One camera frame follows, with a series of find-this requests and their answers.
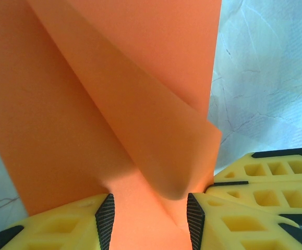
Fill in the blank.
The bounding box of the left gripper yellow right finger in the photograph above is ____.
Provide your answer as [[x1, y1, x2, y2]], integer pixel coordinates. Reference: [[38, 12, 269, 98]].
[[186, 192, 302, 250]]

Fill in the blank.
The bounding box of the orange cloth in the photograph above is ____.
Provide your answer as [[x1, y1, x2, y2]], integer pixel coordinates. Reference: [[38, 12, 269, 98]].
[[0, 0, 223, 250]]

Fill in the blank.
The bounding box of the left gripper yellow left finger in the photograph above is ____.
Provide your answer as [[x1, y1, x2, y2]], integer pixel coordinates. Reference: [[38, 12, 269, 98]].
[[0, 193, 115, 250]]

